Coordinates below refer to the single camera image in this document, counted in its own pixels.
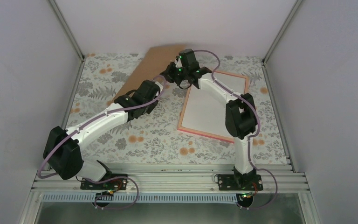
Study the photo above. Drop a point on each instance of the sunset landscape photo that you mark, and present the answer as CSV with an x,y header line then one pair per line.
x,y
213,105

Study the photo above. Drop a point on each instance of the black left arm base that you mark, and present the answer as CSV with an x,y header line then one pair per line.
x,y
113,182

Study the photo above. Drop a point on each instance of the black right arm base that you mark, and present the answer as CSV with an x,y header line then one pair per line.
x,y
250,181

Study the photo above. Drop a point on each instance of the aluminium rail base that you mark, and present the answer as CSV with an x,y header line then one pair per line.
x,y
167,183

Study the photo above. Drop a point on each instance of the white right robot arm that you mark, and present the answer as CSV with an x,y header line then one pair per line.
x,y
241,119

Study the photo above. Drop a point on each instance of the brown cardboard backing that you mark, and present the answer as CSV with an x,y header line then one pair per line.
x,y
153,63

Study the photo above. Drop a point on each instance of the floral patterned tablecloth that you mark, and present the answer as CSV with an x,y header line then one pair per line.
x,y
154,138

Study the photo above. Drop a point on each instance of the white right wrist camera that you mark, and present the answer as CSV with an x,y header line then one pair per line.
x,y
178,63

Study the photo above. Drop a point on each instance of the pink wooden picture frame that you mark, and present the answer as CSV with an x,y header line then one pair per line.
x,y
203,133

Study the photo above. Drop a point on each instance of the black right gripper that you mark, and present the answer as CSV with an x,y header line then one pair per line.
x,y
168,73

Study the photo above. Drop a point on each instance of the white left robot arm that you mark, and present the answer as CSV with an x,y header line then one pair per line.
x,y
63,150

